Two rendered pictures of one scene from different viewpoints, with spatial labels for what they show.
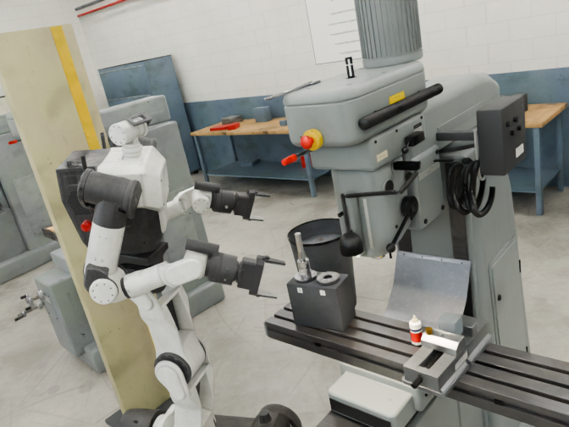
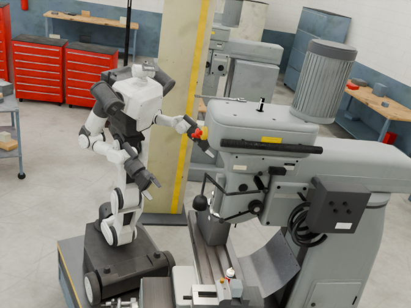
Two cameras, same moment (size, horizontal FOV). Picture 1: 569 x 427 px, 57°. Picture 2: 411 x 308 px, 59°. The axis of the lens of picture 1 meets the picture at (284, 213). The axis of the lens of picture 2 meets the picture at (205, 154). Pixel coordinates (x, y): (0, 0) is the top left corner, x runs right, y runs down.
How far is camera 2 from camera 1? 0.97 m
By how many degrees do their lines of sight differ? 29
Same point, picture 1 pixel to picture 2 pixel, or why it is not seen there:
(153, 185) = (134, 106)
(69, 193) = not seen: hidden behind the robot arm
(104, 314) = (156, 151)
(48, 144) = (170, 49)
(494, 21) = not seen: outside the picture
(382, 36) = (301, 96)
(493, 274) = (314, 288)
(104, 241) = (92, 119)
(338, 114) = (213, 128)
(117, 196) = (102, 102)
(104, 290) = (83, 141)
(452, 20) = not seen: outside the picture
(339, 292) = (215, 224)
